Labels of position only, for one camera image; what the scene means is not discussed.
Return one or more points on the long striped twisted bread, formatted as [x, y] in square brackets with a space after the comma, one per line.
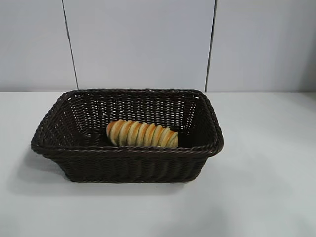
[140, 134]

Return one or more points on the dark brown woven wicker basket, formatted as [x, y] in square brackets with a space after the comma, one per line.
[128, 163]

